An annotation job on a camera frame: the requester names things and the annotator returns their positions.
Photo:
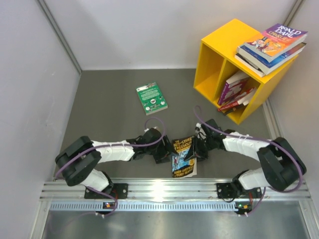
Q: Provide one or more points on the brown Edward Tulane book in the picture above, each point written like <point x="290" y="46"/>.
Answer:
<point x="233" y="109"/>

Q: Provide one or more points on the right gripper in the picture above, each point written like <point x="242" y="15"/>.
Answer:
<point x="199" y="154"/>

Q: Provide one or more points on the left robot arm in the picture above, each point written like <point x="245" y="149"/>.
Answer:
<point x="78" y="161"/>

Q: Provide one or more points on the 169-Storey Treehouse book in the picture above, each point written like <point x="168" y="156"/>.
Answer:
<point x="182" y="168"/>

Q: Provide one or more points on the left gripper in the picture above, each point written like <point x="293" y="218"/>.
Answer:
<point x="165" y="150"/>

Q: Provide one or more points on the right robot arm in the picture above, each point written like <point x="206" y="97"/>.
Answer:
<point x="280" y="166"/>

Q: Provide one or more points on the purple paperback book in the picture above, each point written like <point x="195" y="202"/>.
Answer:
<point x="233" y="87"/>

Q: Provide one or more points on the perforated cable duct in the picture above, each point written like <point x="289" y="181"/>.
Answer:
<point x="148" y="206"/>

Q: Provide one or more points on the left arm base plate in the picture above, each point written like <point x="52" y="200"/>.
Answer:
<point x="118" y="191"/>

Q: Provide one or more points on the blue orange paperback book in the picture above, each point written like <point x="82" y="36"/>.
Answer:
<point x="268" y="67"/>

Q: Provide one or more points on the yellow wooden shelf box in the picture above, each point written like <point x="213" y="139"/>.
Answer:
<point x="217" y="62"/>

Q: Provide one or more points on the dark blue 1984 book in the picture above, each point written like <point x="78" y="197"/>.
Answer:
<point x="249" y="65"/>

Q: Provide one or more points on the red 13-Storey Treehouse book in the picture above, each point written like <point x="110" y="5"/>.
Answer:
<point x="242" y="99"/>

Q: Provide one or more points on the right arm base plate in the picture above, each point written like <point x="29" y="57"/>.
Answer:
<point x="230" y="191"/>

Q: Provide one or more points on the aluminium mounting rail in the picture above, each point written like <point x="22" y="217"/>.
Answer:
<point x="144" y="189"/>

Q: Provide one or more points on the green paperback book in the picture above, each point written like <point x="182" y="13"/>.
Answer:
<point x="151" y="98"/>

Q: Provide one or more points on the light teal paperback book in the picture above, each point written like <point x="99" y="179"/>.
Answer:
<point x="242" y="52"/>

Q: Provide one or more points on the Roald Dahl Charlie book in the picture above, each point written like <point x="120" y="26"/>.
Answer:
<point x="274" y="41"/>

